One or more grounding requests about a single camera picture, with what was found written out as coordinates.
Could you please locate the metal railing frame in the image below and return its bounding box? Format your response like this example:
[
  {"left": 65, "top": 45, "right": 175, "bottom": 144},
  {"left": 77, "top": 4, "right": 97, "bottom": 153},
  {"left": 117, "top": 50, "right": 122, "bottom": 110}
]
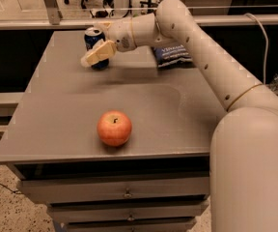
[{"left": 0, "top": 0, "right": 278, "bottom": 30}]

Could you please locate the blue pepsi can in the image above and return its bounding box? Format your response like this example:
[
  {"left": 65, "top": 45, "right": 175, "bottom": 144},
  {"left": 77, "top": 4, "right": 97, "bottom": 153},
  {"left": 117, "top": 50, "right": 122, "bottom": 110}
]
[{"left": 84, "top": 27, "right": 109, "bottom": 71}]

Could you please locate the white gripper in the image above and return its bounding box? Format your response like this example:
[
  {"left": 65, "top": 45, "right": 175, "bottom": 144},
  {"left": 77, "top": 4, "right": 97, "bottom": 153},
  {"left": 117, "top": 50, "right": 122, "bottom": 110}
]
[{"left": 80, "top": 14, "right": 158, "bottom": 68}]

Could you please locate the red apple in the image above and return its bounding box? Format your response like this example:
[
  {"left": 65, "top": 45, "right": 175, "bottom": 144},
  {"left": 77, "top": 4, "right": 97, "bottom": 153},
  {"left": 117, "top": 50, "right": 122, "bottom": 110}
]
[{"left": 97, "top": 110, "right": 132, "bottom": 147}]

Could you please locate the grey drawer cabinet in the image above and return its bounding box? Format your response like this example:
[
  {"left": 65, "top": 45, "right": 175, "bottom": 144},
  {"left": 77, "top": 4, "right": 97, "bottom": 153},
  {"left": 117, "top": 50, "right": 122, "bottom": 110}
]
[{"left": 0, "top": 31, "right": 225, "bottom": 232}]

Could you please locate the blue chip bag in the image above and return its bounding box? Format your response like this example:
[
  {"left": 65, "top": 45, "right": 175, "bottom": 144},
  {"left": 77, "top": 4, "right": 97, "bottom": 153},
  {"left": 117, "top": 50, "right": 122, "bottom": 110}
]
[{"left": 153, "top": 44, "right": 192, "bottom": 69}]

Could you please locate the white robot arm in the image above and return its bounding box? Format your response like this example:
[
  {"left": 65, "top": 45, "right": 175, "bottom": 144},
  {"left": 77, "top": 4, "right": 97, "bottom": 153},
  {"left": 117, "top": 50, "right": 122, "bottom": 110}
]
[{"left": 81, "top": 0, "right": 278, "bottom": 232}]

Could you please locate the white cable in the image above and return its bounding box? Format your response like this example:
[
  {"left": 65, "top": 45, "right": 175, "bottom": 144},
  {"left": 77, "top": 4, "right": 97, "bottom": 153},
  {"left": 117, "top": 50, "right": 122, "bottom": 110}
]
[{"left": 244, "top": 13, "right": 270, "bottom": 85}]

